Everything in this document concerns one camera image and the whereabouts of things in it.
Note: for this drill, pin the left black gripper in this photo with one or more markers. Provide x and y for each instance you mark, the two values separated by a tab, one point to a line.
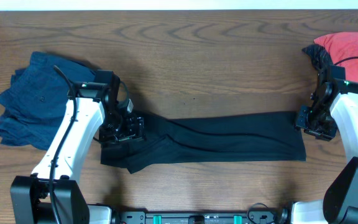
134	131

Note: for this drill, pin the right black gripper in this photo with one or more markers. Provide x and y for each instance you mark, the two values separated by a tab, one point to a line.
327	134

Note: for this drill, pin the black t-shirt with logo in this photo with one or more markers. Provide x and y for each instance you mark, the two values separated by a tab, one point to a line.
249	137

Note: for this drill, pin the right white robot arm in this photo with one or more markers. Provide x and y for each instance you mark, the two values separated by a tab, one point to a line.
340	202

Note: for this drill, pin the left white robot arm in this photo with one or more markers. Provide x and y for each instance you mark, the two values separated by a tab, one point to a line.
51	193

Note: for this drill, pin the black patterned garment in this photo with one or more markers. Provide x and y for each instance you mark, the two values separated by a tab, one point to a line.
319	56

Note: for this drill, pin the red garment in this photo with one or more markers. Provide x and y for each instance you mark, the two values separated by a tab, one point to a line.
343	49

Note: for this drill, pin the folded navy blue shorts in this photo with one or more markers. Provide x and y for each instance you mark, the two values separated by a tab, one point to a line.
36	100

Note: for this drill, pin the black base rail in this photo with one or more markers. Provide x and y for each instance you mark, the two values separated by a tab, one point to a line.
257	214

